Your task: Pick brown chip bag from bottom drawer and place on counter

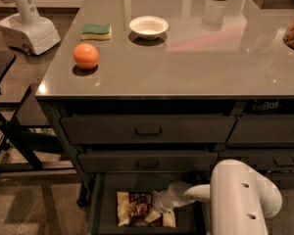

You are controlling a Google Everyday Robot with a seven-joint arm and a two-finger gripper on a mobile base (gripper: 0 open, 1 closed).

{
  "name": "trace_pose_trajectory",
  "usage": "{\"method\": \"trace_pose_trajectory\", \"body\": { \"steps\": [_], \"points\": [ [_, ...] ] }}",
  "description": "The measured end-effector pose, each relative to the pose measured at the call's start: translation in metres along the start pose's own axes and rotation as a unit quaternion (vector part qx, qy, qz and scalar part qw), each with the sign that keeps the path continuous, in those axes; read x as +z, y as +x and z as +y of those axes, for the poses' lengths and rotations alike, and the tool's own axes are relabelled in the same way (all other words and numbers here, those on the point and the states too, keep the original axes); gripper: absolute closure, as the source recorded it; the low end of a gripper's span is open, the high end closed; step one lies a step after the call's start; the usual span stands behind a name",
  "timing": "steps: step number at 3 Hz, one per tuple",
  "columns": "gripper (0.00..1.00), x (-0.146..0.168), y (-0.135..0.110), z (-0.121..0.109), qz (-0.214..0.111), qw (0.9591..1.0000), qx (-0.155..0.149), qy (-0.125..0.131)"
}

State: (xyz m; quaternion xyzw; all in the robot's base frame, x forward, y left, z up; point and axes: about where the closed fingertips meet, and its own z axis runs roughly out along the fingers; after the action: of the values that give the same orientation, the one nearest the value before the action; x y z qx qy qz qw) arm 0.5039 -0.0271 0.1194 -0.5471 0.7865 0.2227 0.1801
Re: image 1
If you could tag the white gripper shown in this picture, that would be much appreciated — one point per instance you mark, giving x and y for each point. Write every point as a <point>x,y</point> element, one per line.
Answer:
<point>167,200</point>

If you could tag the brown chip bag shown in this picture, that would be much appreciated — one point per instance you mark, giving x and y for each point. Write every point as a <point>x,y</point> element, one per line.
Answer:
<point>134,206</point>

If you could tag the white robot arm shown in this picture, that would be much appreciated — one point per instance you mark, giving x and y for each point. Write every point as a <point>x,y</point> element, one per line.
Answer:
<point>240,199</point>

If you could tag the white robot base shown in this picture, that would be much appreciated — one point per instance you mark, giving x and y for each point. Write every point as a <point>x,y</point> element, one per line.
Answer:
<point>27,30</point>

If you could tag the open bottom drawer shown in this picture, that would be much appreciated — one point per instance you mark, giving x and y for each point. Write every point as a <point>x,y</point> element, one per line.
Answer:
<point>190,220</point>

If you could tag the middle left drawer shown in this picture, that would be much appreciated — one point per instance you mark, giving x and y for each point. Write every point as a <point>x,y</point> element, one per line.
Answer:
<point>145,161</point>

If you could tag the top left drawer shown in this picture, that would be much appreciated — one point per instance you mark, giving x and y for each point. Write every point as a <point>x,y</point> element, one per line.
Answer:
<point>134,129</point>

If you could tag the middle right drawer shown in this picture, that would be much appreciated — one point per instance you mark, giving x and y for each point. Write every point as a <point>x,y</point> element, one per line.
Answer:
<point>263,159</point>

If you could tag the bottom right drawer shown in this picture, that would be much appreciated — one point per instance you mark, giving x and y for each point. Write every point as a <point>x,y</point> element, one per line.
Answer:
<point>282,180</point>

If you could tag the dark counter cabinet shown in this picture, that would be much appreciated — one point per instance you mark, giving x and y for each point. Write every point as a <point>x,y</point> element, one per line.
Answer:
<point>217,58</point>

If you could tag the top right drawer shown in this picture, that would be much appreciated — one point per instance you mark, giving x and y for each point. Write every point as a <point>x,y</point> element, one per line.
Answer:
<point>263,131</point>

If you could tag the orange ball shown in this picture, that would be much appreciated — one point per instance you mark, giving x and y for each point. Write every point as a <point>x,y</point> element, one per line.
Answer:
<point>86,56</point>

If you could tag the white bowl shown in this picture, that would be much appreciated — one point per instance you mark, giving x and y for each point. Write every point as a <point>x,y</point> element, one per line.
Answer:
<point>148,27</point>

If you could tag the green yellow sponge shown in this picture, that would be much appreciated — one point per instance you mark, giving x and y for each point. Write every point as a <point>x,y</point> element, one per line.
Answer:
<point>98,32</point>

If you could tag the black chair frame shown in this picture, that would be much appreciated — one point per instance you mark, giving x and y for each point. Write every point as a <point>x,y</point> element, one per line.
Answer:
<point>22,125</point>

